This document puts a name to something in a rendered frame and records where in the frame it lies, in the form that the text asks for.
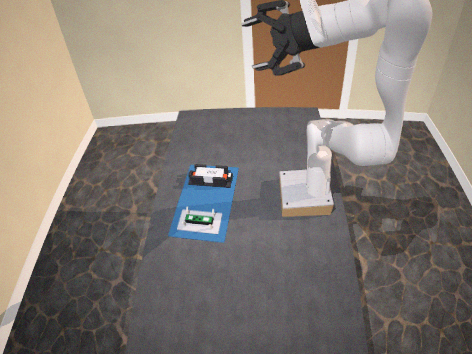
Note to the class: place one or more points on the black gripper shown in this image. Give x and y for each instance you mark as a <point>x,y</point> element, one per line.
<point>284,36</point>

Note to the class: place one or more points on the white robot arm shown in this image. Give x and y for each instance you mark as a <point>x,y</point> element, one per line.
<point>407,25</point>

